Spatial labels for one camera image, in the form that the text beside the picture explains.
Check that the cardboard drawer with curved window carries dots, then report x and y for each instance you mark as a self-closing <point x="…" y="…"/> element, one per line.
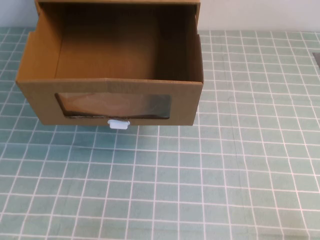
<point x="35" y="100"/>

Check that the cardboard shoe box outer shell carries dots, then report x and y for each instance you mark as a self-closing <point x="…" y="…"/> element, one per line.
<point x="197" y="15"/>

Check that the green checkered tablecloth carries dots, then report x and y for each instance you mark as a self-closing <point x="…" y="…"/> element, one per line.
<point x="200" y="175"/>

